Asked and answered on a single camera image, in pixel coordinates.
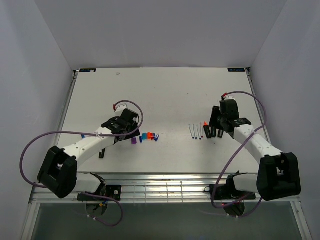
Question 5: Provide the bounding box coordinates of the blue capped black highlighter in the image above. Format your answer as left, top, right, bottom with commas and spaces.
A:
210, 126, 217, 138

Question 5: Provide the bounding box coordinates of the orange capped black highlighter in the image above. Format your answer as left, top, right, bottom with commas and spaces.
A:
203, 121, 212, 139

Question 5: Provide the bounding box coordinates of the purple capped black highlighter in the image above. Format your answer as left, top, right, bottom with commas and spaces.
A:
217, 129, 224, 138

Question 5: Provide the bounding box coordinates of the purple highlighter cap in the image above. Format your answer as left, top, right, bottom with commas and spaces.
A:
131, 137, 137, 145

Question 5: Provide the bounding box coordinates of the white pen red end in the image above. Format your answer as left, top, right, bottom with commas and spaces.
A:
200, 122, 204, 138

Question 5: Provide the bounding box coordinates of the pink capped black highlighter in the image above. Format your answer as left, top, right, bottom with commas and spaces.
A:
98, 148, 106, 159

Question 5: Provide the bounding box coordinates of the white pen blue end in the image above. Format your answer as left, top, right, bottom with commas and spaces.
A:
193, 124, 198, 140

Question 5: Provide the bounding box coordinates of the orange highlighter cap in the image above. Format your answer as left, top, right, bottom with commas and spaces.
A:
147, 132, 152, 140

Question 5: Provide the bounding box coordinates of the small blue capped pen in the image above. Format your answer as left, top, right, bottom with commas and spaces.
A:
188, 124, 195, 139

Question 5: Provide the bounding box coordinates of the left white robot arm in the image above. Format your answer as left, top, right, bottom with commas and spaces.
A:
37, 105, 140, 200

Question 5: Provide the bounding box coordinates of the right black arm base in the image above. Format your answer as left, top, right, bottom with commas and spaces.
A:
214, 171, 256, 200

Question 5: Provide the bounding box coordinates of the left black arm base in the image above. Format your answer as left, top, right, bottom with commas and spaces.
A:
74, 173, 122, 201

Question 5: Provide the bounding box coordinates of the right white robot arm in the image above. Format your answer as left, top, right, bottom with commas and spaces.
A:
210, 97, 301, 201

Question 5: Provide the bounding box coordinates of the right blue corner label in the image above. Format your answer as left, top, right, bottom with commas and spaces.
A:
227, 68, 246, 73

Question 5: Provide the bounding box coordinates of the blue corner label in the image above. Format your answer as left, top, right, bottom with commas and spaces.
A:
227, 68, 246, 73
79, 68, 97, 73

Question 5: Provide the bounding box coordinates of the left blue corner label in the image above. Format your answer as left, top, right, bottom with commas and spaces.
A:
79, 68, 97, 73

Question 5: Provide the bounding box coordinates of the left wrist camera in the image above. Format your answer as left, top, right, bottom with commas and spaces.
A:
113, 104, 128, 115

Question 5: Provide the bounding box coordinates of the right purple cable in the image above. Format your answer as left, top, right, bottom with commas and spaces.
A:
211, 90, 267, 219

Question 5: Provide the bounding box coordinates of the aluminium frame rail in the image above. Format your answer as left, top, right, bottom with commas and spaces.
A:
28, 172, 301, 205

